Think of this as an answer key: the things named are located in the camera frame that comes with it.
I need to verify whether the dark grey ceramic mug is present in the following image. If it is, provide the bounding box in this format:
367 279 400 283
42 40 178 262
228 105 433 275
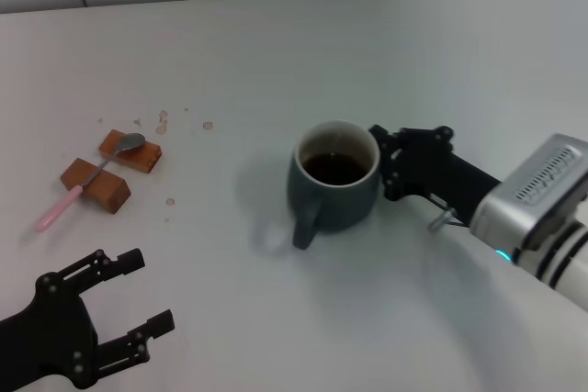
287 119 382 251

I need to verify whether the pink handled metal spoon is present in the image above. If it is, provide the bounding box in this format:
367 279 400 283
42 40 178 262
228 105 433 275
35 133 146 233

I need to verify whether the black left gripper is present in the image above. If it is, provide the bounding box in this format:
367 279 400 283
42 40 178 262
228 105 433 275
0 248 175 392

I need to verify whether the right gripper cable with plug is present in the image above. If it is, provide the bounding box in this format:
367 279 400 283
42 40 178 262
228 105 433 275
429 196 472 232

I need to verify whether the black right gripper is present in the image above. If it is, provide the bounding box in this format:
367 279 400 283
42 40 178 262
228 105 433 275
368 124 502 228

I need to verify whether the dark coffee liquid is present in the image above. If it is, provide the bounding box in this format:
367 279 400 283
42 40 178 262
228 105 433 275
302 151 374 185

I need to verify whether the dark brown wooden block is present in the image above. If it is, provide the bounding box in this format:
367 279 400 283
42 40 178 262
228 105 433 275
60 157 132 215

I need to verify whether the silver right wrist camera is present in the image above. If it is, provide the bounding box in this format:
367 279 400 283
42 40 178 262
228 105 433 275
468 133 588 264

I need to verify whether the orange ridged wooden block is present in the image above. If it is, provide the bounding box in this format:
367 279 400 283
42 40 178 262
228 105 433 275
97 129 163 175

